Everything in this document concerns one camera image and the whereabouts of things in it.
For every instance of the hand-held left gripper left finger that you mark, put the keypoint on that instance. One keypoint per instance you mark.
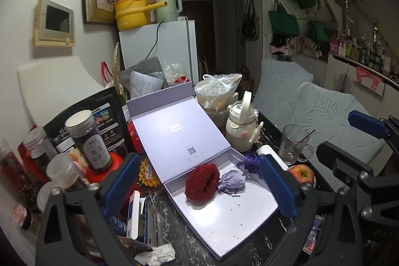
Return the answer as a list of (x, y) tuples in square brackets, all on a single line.
[(122, 188)]

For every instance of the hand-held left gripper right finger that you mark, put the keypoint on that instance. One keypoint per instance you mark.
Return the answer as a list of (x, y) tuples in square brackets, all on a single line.
[(277, 188)]

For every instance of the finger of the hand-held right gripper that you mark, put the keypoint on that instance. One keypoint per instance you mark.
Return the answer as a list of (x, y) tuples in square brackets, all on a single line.
[(367, 125), (343, 157)]

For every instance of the lavender satin sachet pouch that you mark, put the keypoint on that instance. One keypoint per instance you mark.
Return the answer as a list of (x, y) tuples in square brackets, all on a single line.
[(232, 180)]

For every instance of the red knitted scrunchie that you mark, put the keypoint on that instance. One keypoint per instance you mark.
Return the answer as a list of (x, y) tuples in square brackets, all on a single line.
[(201, 182)]

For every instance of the lavender gift box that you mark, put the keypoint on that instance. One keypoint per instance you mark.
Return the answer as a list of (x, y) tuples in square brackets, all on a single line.
[(174, 129)]

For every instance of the red apple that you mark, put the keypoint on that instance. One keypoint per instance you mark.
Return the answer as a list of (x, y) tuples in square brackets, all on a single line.
[(300, 174)]

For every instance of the red plastic bottle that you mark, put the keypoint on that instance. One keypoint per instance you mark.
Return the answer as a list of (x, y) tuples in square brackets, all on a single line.
[(117, 160)]

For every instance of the yellow waffle packet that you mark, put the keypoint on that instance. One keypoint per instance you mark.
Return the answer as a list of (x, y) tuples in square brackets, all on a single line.
[(149, 175)]

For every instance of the white and blue carton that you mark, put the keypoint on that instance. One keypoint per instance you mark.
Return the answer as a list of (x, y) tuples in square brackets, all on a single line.
[(134, 216)]

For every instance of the white roll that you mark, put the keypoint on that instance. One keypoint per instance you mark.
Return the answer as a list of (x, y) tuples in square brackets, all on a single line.
[(271, 153)]

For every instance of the purple tassel ornament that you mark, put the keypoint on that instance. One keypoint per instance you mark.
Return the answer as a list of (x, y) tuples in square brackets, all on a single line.
[(252, 161)]

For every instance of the grey leaf-pattern covered chair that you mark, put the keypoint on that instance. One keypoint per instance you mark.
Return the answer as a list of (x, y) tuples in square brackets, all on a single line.
[(330, 116), (280, 82)]

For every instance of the tall jar of dark berries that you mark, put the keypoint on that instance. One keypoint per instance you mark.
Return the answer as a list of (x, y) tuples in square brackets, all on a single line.
[(93, 153)]

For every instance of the clear glass mug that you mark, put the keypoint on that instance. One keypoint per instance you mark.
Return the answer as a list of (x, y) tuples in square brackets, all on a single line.
[(291, 141)]

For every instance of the pink cloth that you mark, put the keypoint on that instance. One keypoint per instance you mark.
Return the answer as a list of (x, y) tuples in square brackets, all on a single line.
[(367, 76)]

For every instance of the small snack sachet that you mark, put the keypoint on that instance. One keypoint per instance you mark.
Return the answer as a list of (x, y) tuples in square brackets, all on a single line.
[(313, 234)]

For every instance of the white cabinet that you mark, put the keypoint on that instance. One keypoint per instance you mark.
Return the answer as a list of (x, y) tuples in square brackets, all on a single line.
[(343, 69)]

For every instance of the white kettle-shaped water bottle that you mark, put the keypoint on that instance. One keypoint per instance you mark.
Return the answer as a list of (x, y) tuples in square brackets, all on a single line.
[(238, 129)]

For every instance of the black snack bag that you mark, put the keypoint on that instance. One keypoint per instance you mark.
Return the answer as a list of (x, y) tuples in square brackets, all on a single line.
[(106, 116)]

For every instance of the row of bottles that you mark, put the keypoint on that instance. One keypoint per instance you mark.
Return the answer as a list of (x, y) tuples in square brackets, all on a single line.
[(361, 51)]

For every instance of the crumpled white tissue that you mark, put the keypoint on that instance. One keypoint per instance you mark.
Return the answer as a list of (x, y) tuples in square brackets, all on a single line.
[(162, 253)]

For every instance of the beige hanging bags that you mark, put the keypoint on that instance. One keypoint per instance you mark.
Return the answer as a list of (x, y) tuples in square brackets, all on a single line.
[(304, 46)]

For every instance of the printed paper sheet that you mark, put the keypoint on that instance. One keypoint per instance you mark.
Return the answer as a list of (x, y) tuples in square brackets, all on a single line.
[(145, 85)]

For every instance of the small jar with pink lid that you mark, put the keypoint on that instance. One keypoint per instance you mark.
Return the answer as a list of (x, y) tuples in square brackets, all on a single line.
[(20, 216)]

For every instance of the clear plastic bag of food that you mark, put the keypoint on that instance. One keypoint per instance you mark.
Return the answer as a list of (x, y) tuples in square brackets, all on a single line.
[(215, 88)]

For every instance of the pink hanging bag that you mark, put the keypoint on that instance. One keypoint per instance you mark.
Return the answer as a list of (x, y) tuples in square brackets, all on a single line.
[(277, 48)]

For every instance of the golden woven ornament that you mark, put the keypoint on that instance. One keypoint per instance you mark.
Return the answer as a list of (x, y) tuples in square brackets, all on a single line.
[(117, 66)]

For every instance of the grey plastic bag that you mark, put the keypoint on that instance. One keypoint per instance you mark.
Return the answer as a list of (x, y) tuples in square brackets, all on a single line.
[(146, 65)]

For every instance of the crinkled clear plastic bag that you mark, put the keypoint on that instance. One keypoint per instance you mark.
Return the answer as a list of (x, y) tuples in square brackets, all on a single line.
[(174, 72)]

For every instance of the white fridge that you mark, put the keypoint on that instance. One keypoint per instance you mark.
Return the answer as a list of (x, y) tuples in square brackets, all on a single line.
[(174, 44)]

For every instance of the dark hanging bags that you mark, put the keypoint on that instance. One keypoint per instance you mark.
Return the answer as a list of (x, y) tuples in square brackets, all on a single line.
[(249, 23)]

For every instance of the yellow cooking pot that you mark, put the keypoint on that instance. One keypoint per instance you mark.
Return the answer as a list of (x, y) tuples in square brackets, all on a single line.
[(131, 13)]

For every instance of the pale green electric kettle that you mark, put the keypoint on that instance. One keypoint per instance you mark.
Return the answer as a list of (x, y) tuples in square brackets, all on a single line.
[(165, 7)]

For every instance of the wall intercom panel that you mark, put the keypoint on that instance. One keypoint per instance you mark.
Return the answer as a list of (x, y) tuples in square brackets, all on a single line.
[(56, 19)]

